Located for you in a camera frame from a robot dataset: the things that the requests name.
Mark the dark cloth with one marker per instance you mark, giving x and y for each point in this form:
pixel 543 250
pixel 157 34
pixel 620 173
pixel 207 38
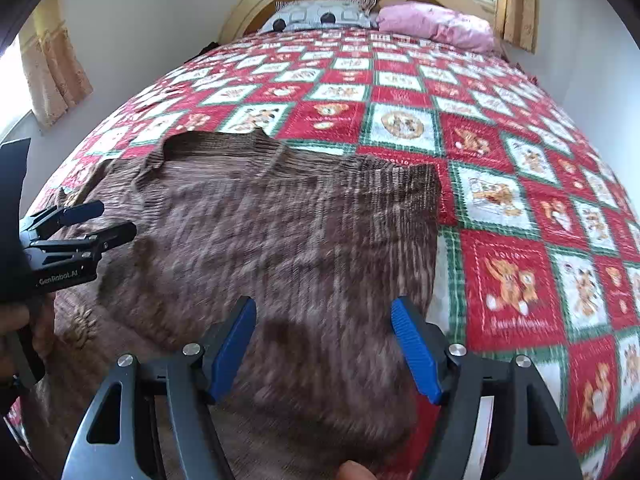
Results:
pixel 207 49

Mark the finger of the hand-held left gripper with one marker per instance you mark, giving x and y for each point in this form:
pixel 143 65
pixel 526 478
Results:
pixel 75 212
pixel 107 236

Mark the person's left hand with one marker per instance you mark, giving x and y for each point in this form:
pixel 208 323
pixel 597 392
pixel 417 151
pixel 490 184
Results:
pixel 15 325

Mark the grey patterned pillow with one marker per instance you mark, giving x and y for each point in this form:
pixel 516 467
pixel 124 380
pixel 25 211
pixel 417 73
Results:
pixel 315 15

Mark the pink pillow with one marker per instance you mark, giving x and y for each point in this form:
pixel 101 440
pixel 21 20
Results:
pixel 435 25

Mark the red printed quilt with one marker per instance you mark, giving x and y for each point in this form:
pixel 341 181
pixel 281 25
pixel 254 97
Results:
pixel 500 185

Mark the yellow curtain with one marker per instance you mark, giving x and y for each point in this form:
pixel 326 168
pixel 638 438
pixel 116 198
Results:
pixel 520 5
pixel 55 70

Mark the person's right hand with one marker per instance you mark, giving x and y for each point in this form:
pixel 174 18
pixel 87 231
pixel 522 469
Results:
pixel 356 472

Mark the cream wooden headboard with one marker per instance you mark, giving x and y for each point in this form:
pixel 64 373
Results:
pixel 240 5

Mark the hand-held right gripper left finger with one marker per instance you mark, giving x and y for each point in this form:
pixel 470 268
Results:
pixel 234 347

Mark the brown knit sweater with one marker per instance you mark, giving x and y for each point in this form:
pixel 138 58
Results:
pixel 280 240

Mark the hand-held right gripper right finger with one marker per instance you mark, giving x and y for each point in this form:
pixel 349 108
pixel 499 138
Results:
pixel 414 347

